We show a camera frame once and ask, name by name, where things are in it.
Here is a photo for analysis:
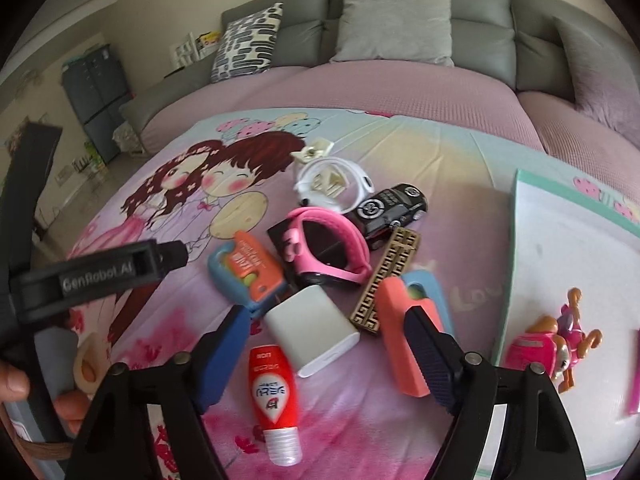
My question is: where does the black and cream patterned pillow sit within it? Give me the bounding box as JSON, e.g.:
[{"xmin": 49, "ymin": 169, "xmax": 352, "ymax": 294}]
[{"xmin": 210, "ymin": 2, "xmax": 285, "ymax": 83}]

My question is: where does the pink sofa cover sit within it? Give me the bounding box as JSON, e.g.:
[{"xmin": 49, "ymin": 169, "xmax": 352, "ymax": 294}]
[{"xmin": 140, "ymin": 62, "xmax": 640, "ymax": 171}]

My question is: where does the orange and blue toy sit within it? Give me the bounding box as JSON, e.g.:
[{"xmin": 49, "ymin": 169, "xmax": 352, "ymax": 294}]
[{"xmin": 207, "ymin": 230, "xmax": 291, "ymax": 318}]

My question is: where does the white storage basket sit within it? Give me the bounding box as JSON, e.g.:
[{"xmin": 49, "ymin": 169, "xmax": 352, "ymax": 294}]
[{"xmin": 112, "ymin": 124, "xmax": 147, "ymax": 158}]

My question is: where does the white book stand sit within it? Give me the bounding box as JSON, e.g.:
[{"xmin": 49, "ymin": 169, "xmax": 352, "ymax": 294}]
[{"xmin": 170, "ymin": 32, "xmax": 197, "ymax": 68}]

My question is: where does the person's left hand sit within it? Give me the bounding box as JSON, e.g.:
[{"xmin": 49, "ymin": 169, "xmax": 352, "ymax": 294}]
[{"xmin": 0, "ymin": 362, "xmax": 93, "ymax": 436}]

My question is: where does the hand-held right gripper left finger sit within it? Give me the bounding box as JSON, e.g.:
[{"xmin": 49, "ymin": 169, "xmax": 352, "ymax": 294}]
[{"xmin": 70, "ymin": 305, "xmax": 251, "ymax": 480}]

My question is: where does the white wrist band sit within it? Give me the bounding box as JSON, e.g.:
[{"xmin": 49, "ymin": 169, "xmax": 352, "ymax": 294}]
[{"xmin": 294, "ymin": 157, "xmax": 375, "ymax": 211}]

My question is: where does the white box with teal rim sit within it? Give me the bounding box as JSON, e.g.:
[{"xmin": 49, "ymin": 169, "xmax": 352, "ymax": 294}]
[{"xmin": 492, "ymin": 169, "xmax": 640, "ymax": 480}]

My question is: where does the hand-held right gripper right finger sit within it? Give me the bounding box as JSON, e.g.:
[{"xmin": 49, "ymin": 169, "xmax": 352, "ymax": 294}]
[{"xmin": 402, "ymin": 302, "xmax": 588, "ymax": 480}]

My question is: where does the coral and blue toy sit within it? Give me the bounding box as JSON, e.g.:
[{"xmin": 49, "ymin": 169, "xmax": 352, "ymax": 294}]
[{"xmin": 376, "ymin": 270, "xmax": 456, "ymax": 398}]

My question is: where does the yellow magazine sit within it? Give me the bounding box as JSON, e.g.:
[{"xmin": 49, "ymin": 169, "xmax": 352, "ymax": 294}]
[{"xmin": 196, "ymin": 31, "xmax": 222, "ymax": 58}]

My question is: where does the gold lattice block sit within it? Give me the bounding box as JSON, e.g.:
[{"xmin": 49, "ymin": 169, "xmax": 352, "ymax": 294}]
[{"xmin": 348, "ymin": 226, "xmax": 421, "ymax": 335}]

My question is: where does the pink wrist watch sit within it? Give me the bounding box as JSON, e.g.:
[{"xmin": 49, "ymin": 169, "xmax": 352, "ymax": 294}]
[{"xmin": 282, "ymin": 206, "xmax": 373, "ymax": 291}]

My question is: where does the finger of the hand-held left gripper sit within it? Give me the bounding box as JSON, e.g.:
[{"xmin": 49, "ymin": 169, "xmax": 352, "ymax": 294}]
[{"xmin": 149, "ymin": 239, "xmax": 189, "ymax": 275}]

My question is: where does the black flat card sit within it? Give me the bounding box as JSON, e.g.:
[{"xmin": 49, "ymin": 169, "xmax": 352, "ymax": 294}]
[{"xmin": 266, "ymin": 219, "xmax": 351, "ymax": 273}]

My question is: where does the white power bank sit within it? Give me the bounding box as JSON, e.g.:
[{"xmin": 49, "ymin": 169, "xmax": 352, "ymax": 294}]
[{"xmin": 263, "ymin": 287, "xmax": 361, "ymax": 378}]

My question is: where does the cream hair claw clip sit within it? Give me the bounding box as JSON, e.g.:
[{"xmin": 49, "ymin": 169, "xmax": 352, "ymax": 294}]
[{"xmin": 291, "ymin": 139, "xmax": 349, "ymax": 197}]

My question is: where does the black toy car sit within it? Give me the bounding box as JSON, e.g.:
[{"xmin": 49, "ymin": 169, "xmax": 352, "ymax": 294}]
[{"xmin": 356, "ymin": 183, "xmax": 429, "ymax": 251}]

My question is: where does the red glue bottle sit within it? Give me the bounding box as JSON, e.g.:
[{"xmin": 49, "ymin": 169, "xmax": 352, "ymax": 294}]
[{"xmin": 248, "ymin": 345, "xmax": 304, "ymax": 467}]

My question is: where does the plain grey pillow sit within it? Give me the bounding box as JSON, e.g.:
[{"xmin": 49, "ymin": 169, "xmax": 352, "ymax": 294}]
[{"xmin": 330, "ymin": 0, "xmax": 455, "ymax": 67}]

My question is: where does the pink dog toy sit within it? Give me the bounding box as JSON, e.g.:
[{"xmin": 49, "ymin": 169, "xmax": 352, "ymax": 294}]
[{"xmin": 502, "ymin": 287, "xmax": 603, "ymax": 395}]

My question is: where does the grey sofa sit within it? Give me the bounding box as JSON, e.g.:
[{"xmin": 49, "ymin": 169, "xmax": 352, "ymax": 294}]
[{"xmin": 119, "ymin": 0, "xmax": 640, "ymax": 161}]

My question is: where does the dark grey cabinet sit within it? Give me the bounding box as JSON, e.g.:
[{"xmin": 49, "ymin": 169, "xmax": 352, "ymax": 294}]
[{"xmin": 61, "ymin": 44, "xmax": 133, "ymax": 163}]

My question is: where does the printed cartoon blanket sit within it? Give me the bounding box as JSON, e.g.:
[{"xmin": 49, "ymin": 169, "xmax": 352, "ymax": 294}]
[{"xmin": 65, "ymin": 107, "xmax": 640, "ymax": 480}]

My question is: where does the magenta plastic stick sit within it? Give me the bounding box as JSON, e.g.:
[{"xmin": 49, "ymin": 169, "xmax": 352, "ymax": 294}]
[{"xmin": 627, "ymin": 329, "xmax": 640, "ymax": 416}]

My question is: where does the purple grey pillow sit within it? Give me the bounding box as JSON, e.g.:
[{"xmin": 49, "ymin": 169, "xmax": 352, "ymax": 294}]
[{"xmin": 552, "ymin": 17, "xmax": 640, "ymax": 148}]

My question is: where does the green patterned box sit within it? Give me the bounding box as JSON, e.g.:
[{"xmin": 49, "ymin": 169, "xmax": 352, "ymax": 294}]
[{"xmin": 80, "ymin": 139, "xmax": 107, "ymax": 167}]

